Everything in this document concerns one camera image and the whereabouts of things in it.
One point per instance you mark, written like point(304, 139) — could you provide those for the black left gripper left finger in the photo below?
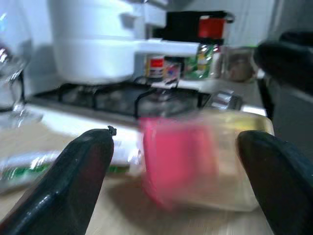
point(61, 191)

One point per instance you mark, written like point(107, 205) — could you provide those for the clear wine glass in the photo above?
point(20, 117)

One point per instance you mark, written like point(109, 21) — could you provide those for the brownish glass jar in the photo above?
point(240, 64)

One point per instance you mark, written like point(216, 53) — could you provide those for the steel gas stove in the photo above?
point(110, 100)

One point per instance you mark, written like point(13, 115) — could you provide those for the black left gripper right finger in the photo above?
point(281, 183)

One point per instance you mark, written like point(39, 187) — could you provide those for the green yellow packet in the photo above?
point(203, 61)

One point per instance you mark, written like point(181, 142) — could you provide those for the white green sachet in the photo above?
point(24, 169)

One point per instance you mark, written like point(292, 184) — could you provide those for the small can red label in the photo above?
point(155, 67)

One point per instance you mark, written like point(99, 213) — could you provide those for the white cooking pot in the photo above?
point(93, 49)

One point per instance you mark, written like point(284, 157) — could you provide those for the clear container pink lid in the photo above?
point(171, 151)

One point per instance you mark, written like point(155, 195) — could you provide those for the small can blue label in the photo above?
point(173, 72)

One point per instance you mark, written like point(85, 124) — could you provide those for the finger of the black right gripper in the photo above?
point(300, 38)
point(286, 61)

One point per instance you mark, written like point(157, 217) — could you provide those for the tan counter mat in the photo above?
point(127, 220)

